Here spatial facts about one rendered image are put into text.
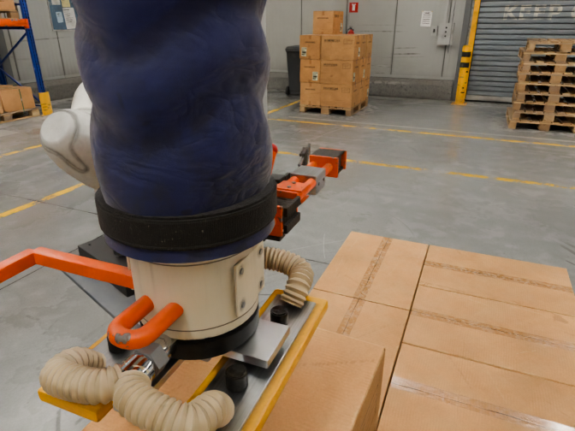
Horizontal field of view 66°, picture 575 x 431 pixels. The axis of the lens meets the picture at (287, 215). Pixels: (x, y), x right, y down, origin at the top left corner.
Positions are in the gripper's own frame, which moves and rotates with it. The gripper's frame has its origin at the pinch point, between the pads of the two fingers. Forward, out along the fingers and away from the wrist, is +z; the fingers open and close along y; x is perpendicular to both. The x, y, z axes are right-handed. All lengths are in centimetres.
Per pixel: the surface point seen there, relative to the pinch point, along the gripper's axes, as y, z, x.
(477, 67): 54, 36, -969
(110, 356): 10.5, -9.7, 35.4
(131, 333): -1.1, 1.0, 41.5
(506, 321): 69, 57, -83
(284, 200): -1.7, 2.1, -0.2
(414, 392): 69, 29, -36
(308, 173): -1.5, 0.6, -18.0
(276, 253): 4.2, 4.7, 9.6
